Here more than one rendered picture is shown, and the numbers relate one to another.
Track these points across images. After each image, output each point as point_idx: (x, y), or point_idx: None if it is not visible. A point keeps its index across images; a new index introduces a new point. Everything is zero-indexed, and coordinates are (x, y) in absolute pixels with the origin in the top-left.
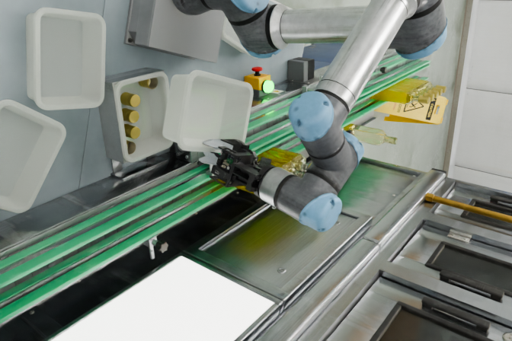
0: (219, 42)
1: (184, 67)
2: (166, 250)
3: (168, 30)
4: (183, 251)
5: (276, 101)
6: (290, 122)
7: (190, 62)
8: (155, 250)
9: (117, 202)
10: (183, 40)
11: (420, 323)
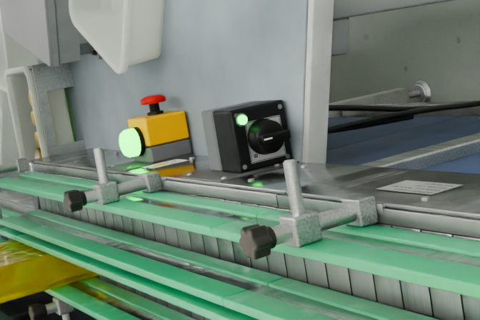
0: (46, 33)
1: (97, 68)
2: (27, 306)
3: (8, 11)
4: (12, 315)
5: (111, 178)
6: (106, 239)
7: (101, 63)
8: (38, 301)
9: (2, 204)
10: (19, 26)
11: None
